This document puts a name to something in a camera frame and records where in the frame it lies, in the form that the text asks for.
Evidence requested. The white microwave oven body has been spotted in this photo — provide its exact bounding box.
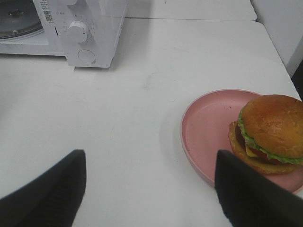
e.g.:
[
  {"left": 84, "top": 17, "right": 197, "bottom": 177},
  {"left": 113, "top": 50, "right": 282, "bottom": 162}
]
[{"left": 0, "top": 0, "right": 127, "bottom": 68}]

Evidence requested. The pink round plate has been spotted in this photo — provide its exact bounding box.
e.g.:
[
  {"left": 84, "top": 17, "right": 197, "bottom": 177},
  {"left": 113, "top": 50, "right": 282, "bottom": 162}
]
[{"left": 180, "top": 90, "right": 303, "bottom": 193}]

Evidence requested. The white round knob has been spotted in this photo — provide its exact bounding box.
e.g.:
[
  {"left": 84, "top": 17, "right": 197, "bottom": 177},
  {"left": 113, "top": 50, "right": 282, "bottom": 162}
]
[
  {"left": 67, "top": 21, "right": 90, "bottom": 43},
  {"left": 65, "top": 0, "right": 78, "bottom": 6}
]

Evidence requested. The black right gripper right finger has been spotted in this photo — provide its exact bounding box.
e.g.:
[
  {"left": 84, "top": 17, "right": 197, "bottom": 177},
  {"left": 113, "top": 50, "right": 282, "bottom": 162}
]
[{"left": 215, "top": 150, "right": 303, "bottom": 227}]

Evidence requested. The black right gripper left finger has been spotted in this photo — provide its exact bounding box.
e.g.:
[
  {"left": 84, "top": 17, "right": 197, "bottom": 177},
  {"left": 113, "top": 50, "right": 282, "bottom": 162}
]
[{"left": 0, "top": 149, "right": 87, "bottom": 227}]

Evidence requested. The white warning label sticker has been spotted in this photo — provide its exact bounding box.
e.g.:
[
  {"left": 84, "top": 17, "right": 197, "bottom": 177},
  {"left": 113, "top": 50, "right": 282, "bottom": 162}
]
[{"left": 39, "top": 0, "right": 54, "bottom": 24}]

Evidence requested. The glass microwave turntable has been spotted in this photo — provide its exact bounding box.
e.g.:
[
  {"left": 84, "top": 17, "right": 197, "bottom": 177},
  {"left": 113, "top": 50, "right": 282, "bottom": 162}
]
[{"left": 0, "top": 0, "right": 43, "bottom": 39}]

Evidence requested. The round white door button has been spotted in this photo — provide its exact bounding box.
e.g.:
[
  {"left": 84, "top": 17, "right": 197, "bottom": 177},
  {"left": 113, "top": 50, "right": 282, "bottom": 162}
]
[{"left": 78, "top": 50, "right": 96, "bottom": 63}]

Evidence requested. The burger with lettuce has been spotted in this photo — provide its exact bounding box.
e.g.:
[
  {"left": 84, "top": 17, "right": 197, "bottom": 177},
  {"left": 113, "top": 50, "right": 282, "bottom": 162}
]
[{"left": 228, "top": 95, "right": 303, "bottom": 175}]

